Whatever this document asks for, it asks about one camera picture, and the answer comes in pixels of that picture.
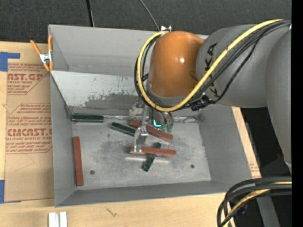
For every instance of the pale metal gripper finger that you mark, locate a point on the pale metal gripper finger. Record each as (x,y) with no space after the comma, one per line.
(142,133)
(135,144)

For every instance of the red-brown block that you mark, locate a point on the red-brown block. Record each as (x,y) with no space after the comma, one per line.
(161,151)
(159,133)
(78,162)

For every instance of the dark green flat block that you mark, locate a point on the dark green flat block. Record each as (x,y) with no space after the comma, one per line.
(149,163)
(87,118)
(123,128)

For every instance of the grey metal bin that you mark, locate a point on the grey metal bin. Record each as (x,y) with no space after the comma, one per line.
(109,164)

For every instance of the brown cardboard board red print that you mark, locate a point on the brown cardboard board red print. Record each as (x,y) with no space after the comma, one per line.
(28,174)

